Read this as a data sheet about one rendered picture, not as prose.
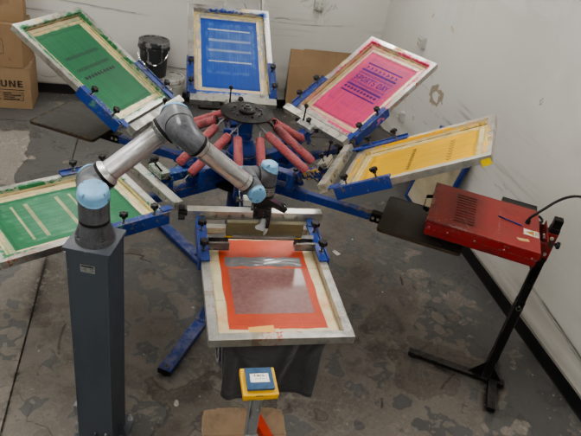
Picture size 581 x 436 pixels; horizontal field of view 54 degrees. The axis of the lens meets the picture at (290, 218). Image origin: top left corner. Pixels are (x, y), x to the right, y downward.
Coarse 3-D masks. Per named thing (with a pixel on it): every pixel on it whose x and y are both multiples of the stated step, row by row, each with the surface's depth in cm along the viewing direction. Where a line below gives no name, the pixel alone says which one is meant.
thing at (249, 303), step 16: (240, 240) 280; (224, 256) 267; (240, 256) 269; (256, 256) 271; (224, 272) 257; (240, 272) 259; (256, 272) 261; (224, 288) 248; (240, 288) 250; (256, 288) 252; (240, 304) 242; (256, 304) 243; (272, 304) 245; (240, 320) 233; (256, 320) 235; (272, 320) 236
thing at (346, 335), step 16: (208, 224) 281; (224, 224) 283; (208, 272) 250; (320, 272) 267; (208, 288) 242; (336, 288) 254; (208, 304) 234; (336, 304) 245; (208, 320) 226; (208, 336) 219; (224, 336) 220; (240, 336) 221; (256, 336) 222; (272, 336) 224; (288, 336) 225; (304, 336) 226; (320, 336) 228; (336, 336) 229; (352, 336) 230
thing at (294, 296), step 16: (272, 240) 284; (288, 240) 286; (272, 256) 273; (288, 256) 275; (272, 272) 262; (288, 272) 264; (304, 272) 266; (272, 288) 253; (288, 288) 255; (304, 288) 257; (288, 304) 246; (304, 304) 248; (288, 320) 238; (304, 320) 239; (320, 320) 240
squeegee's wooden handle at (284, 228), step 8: (232, 224) 259; (240, 224) 260; (248, 224) 261; (256, 224) 262; (272, 224) 263; (280, 224) 264; (288, 224) 265; (296, 224) 266; (232, 232) 262; (240, 232) 262; (248, 232) 263; (256, 232) 264; (272, 232) 266; (280, 232) 266; (288, 232) 267; (296, 232) 268
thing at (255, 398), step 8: (272, 368) 215; (240, 376) 209; (240, 384) 209; (248, 392) 204; (256, 392) 204; (264, 392) 205; (272, 392) 205; (248, 400) 204; (256, 400) 204; (248, 408) 218; (256, 408) 214; (248, 416) 217; (256, 416) 217; (248, 424) 218; (256, 424) 219; (248, 432) 221; (256, 432) 222
